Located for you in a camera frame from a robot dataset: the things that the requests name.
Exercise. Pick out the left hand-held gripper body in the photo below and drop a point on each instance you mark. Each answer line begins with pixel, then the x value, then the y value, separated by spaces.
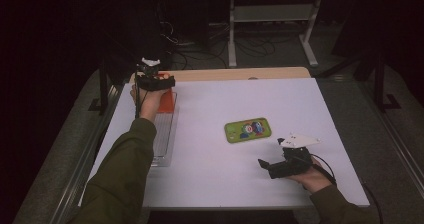
pixel 151 83

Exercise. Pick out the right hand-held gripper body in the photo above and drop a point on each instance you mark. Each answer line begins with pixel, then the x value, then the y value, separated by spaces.
pixel 293 165

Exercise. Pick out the orange phone case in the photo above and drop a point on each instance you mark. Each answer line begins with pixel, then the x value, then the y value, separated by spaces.
pixel 166 102

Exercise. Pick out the green printed phone case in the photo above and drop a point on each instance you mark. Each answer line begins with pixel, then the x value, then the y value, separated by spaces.
pixel 247 130

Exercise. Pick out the clear plastic rack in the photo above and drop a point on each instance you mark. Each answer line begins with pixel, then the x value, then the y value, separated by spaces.
pixel 165 134

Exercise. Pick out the person's left hand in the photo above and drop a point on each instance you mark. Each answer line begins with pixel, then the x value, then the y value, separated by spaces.
pixel 150 104

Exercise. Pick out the person's right hand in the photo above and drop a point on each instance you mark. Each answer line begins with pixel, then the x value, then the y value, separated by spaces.
pixel 313 179

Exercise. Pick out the black metal stand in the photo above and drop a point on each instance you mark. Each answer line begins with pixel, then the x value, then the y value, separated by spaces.
pixel 380 84
pixel 103 90

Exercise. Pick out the metal floor rail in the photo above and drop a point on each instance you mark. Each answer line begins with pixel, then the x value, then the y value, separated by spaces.
pixel 400 150
pixel 80 177

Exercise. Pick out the white metal desk frame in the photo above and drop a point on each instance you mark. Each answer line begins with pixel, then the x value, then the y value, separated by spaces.
pixel 273 14

